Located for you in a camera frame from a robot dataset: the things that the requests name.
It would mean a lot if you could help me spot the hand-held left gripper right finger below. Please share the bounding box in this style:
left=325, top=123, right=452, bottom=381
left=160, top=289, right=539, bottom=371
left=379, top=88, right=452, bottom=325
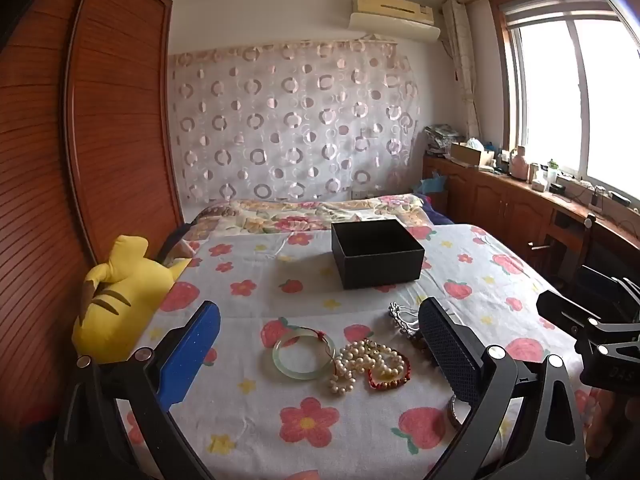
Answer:
left=418, top=297, right=587, bottom=480

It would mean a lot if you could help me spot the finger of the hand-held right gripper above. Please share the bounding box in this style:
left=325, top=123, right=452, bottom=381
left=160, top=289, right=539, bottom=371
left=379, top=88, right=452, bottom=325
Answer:
left=574, top=264, right=640, bottom=322
left=536, top=289, right=640, bottom=361

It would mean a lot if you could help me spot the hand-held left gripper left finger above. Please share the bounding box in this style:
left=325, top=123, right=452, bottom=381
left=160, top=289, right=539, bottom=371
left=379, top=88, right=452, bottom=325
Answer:
left=52, top=301, right=221, bottom=480

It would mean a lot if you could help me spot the red cord bead bracelet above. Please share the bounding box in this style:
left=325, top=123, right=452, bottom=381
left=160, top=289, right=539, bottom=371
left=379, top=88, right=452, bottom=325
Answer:
left=367, top=352, right=408, bottom=391

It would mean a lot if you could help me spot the pale green jade bangle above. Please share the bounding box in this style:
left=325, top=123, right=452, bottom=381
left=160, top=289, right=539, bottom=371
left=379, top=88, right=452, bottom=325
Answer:
left=272, top=326, right=337, bottom=380

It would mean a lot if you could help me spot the white pearl necklace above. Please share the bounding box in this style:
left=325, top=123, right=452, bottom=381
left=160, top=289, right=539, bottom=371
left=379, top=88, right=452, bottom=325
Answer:
left=327, top=340, right=406, bottom=395

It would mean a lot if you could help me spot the black square box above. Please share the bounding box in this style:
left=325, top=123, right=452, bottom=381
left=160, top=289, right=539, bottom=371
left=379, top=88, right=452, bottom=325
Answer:
left=330, top=218, right=426, bottom=291

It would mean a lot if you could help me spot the thin metal bangle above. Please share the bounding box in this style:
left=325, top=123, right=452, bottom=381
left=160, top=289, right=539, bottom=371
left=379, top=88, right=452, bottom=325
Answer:
left=446, top=394, right=468, bottom=431

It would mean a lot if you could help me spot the wooden chair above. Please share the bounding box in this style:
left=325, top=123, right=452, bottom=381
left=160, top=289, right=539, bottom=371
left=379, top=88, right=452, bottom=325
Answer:
left=527, top=212, right=598, bottom=275

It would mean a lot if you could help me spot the silver hair comb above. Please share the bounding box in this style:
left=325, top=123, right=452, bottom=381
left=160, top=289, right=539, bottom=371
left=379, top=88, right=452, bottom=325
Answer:
left=389, top=301, right=426, bottom=342

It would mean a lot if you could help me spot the yellow plush toy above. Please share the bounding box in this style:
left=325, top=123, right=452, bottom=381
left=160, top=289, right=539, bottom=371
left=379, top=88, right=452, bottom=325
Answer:
left=71, top=234, right=193, bottom=366

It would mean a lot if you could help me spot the long wooden cabinet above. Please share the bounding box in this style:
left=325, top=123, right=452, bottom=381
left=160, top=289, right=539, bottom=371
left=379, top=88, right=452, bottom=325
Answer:
left=422, top=152, right=640, bottom=286

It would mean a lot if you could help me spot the strawberry-print bedsheet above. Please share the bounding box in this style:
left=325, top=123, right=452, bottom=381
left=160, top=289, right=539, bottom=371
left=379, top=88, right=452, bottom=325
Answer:
left=120, top=222, right=613, bottom=480

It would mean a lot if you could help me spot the purple blanket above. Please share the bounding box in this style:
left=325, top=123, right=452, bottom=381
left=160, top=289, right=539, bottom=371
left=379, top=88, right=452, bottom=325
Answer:
left=424, top=204, right=457, bottom=227

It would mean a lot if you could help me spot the floral quilt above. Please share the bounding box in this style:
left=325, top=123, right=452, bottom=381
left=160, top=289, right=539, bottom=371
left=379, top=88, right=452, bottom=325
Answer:
left=192, top=192, right=437, bottom=242

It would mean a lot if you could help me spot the blue bag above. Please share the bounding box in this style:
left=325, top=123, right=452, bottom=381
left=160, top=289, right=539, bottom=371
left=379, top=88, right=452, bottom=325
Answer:
left=414, top=172, right=449, bottom=197

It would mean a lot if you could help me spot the cardboard box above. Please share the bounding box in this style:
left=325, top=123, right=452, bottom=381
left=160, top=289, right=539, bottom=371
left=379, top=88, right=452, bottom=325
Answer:
left=450, top=141, right=497, bottom=168

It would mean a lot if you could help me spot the wooden-framed window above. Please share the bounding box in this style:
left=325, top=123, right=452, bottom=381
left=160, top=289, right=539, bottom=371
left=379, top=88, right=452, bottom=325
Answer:
left=489, top=0, right=640, bottom=203

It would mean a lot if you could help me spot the stack of newspapers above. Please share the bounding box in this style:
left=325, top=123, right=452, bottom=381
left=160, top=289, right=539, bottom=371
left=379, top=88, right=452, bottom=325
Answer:
left=425, top=124, right=462, bottom=156

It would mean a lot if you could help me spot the brown wooden wardrobe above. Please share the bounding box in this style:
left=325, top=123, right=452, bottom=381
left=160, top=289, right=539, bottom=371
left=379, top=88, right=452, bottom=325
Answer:
left=0, top=0, right=186, bottom=433

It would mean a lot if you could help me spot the pale window curtain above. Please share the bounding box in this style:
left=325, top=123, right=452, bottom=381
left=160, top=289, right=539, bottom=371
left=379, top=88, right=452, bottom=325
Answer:
left=442, top=0, right=484, bottom=145

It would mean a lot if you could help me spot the sheer circle-pattern curtain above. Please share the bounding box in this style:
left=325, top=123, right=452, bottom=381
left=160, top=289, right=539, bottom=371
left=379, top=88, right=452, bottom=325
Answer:
left=170, top=35, right=422, bottom=206

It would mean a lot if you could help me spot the white wall air conditioner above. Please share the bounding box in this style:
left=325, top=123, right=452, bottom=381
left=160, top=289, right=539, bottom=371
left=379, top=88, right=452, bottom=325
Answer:
left=348, top=0, right=442, bottom=43

